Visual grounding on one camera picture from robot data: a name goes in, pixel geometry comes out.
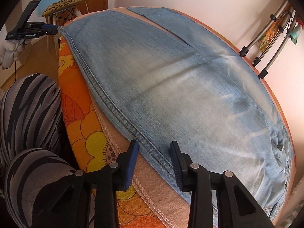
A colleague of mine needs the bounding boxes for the light blue denim jeans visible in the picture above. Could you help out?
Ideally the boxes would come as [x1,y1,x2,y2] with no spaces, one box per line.
[58,6,295,227]

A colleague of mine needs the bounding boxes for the left white gloved hand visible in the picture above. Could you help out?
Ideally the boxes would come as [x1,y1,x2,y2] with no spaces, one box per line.
[1,39,31,70]

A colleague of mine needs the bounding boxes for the orange floral bed sheet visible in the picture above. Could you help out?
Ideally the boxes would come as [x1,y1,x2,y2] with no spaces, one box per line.
[58,37,164,227]

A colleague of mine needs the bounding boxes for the pink bed blanket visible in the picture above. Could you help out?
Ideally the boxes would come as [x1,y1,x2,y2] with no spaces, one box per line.
[89,6,297,228]

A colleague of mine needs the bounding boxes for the leopard print cushion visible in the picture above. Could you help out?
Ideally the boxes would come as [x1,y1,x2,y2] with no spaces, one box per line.
[42,0,90,17]

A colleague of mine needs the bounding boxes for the zebra striped trouser legs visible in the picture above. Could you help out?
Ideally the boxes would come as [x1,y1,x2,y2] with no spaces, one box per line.
[0,73,96,228]

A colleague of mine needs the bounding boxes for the grey tripod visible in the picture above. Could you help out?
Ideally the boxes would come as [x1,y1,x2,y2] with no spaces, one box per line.
[239,0,303,79]

